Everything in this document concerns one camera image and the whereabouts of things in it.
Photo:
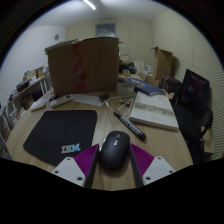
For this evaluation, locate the small dark clip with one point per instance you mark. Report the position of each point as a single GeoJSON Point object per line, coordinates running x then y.
{"type": "Point", "coordinates": [104, 97]}

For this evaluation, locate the ceiling light tube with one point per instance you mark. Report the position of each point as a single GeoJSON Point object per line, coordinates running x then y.
{"type": "Point", "coordinates": [89, 4]}

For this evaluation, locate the black computer mouse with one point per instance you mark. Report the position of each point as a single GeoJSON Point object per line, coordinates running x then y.
{"type": "Point", "coordinates": [114, 150]}

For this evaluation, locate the round wall clock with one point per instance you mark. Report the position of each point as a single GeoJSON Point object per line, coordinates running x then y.
{"type": "Point", "coordinates": [56, 37]}

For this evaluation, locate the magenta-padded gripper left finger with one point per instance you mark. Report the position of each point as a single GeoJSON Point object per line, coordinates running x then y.
{"type": "Point", "coordinates": [68, 170]}

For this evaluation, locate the black mouse pad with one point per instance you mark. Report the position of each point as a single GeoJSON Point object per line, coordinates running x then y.
{"type": "Point", "coordinates": [56, 131]}

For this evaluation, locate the thick white book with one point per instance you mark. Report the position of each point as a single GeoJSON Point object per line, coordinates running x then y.
{"type": "Point", "coordinates": [153, 111]}

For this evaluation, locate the black marker pen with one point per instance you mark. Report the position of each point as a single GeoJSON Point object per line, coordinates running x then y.
{"type": "Point", "coordinates": [130, 125]}

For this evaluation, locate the large brown cardboard box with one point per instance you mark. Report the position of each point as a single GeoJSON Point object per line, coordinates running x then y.
{"type": "Point", "coordinates": [83, 66]}

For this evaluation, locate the blue book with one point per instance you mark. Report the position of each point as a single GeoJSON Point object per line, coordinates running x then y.
{"type": "Point", "coordinates": [148, 88]}

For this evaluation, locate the white paper sheet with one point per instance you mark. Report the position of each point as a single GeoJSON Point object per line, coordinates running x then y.
{"type": "Point", "coordinates": [88, 99]}

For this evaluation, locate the frosted glass door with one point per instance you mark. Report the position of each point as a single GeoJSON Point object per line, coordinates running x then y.
{"type": "Point", "coordinates": [106, 30]}

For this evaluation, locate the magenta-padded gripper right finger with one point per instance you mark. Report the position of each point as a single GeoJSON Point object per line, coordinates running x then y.
{"type": "Point", "coordinates": [158, 168]}

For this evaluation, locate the clear plastic container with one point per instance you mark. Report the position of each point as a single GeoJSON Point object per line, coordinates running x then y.
{"type": "Point", "coordinates": [125, 89]}

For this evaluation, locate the flat white remote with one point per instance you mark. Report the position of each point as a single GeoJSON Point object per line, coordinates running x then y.
{"type": "Point", "coordinates": [37, 106]}

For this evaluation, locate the black office chair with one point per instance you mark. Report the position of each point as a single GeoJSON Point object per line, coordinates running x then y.
{"type": "Point", "coordinates": [193, 113]}

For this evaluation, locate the cluttered shelf unit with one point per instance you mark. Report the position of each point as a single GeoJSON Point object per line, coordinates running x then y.
{"type": "Point", "coordinates": [20, 95]}

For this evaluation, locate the tall open cardboard box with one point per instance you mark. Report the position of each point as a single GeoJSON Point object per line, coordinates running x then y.
{"type": "Point", "coordinates": [163, 63]}

